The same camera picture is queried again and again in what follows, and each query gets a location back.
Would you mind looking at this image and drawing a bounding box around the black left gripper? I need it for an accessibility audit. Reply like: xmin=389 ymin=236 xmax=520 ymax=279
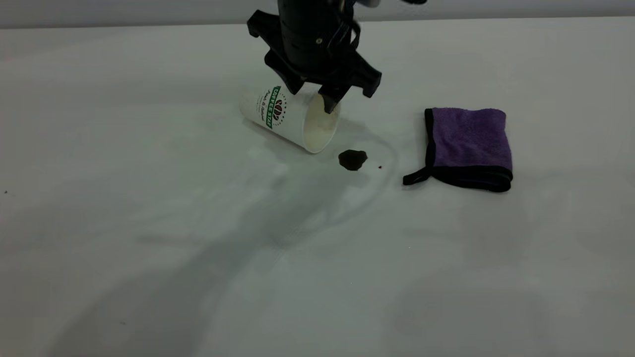
xmin=247 ymin=0 xmax=382 ymax=114

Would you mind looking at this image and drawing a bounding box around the purple cloth with black trim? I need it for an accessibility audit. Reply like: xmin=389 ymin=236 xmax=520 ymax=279
xmin=403 ymin=108 xmax=513 ymax=193

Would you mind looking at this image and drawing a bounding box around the white paper coffee cup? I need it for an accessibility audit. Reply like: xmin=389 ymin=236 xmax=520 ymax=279
xmin=240 ymin=85 xmax=342 ymax=154

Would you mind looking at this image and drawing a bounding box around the dark coffee spill puddle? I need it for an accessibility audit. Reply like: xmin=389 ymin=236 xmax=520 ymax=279
xmin=338 ymin=150 xmax=368 ymax=172

